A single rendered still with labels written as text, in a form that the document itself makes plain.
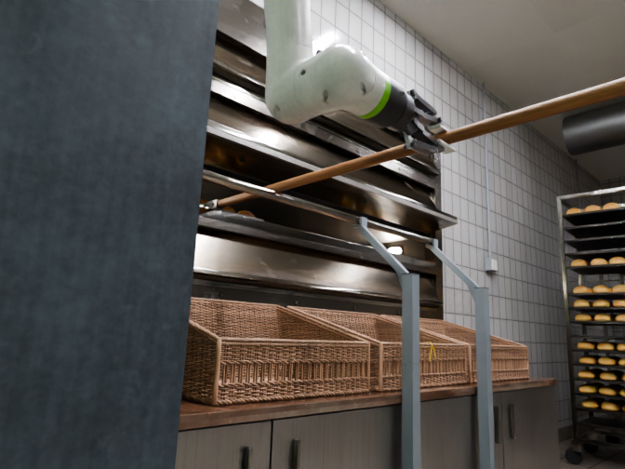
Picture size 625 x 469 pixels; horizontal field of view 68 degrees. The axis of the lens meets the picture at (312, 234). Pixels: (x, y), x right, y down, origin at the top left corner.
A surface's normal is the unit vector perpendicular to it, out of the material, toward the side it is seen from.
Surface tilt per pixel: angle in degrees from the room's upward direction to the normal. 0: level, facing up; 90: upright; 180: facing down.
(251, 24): 90
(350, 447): 90
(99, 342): 90
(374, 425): 90
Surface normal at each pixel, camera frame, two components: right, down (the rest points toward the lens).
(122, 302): 0.66, -0.13
